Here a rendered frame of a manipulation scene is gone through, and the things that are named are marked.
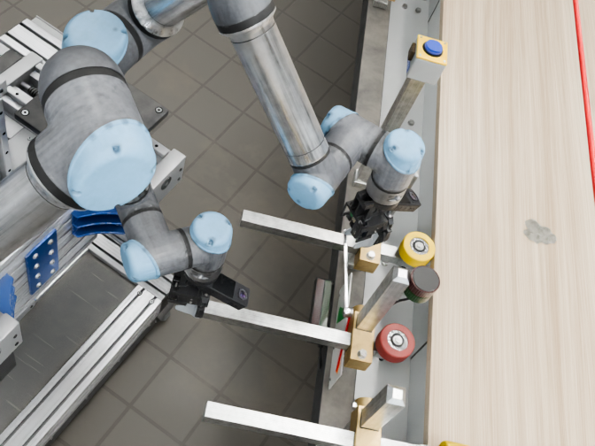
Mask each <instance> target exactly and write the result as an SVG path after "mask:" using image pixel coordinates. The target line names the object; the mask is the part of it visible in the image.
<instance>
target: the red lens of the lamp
mask: <svg viewBox="0 0 595 446"><path fill-rule="evenodd" d="M421 266H425V267H428V268H430V269H432V268H431V267H429V266H426V265H419V266H417V267H415V268H414V269H413V270H412V272H411V273H410V281H409V286H408V287H409V289H410V290H411V292H412V293H413V294H415V295H416V296H418V297H422V298H427V297H430V296H432V295H433V294H434V293H435V292H436V291H437V290H438V288H439V286H440V278H439V276H438V274H437V272H436V271H435V270H434V269H432V270H433V271H435V273H436V274H437V277H438V279H439V283H438V286H437V288H436V289H435V290H433V291H430V292H428V291H423V290H421V289H419V288H418V287H417V286H416V285H415V284H414V282H413V272H414V270H415V269H417V268H418V267H421Z"/></svg>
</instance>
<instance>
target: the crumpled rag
mask: <svg viewBox="0 0 595 446"><path fill-rule="evenodd" d="M525 225H526V226H527V228H528V229H526V230H524V231H523V233H524V234H525V235H526V236H527V237H528V238H529V240H531V241H533V242H535V243H536V244H538V243H541V242H542V243H543V244H546V245H547V244H550V243H555V242H556V240H557V238H556V235H554V234H553V233H552V232H551V230H550V228H549V227H542V226H541V225H540V224H539V223H537V221H536V220H534V219H530V220H525Z"/></svg>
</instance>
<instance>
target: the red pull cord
mask: <svg viewBox="0 0 595 446"><path fill-rule="evenodd" d="M573 7H574V15H575V24H576V40H577V48H578V57H579V65H580V74H581V82H582V91H583V107H584V115H585V123H586V132H587V140H588V149H589V157H590V165H591V181H592V190H593V198H594V206H595V145H594V137H593V129H592V121H591V106H590V98H589V90H588V82H587V74H586V66H585V58H584V50H583V35H582V28H581V20H580V11H579V3H578V0H573Z"/></svg>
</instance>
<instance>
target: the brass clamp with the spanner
mask: <svg viewBox="0 0 595 446"><path fill-rule="evenodd" d="M363 307H364V305H362V304H360V305H355V306H354V307H352V308H353V314H352V317H351V318H350V322H349V326H348V329H347V332H348V333H352V334H351V343H350V346H349V348H348V349H347V350H346V351H345V354H344V367H349V368H352V369H357V370H361V371H366V370H367V369H368V367H369V366H370V365H371V364H372V360H373V348H374V338H375V329H374V330H373V331H372V332H368V331H365V330H361V329H357V319H358V314H359V312H360V311H361V309H362V308H363ZM362 349H363V350H366V351H367V356H366V358H364V359H360V358H359V357H358V355H357V353H358V351H359V350H362Z"/></svg>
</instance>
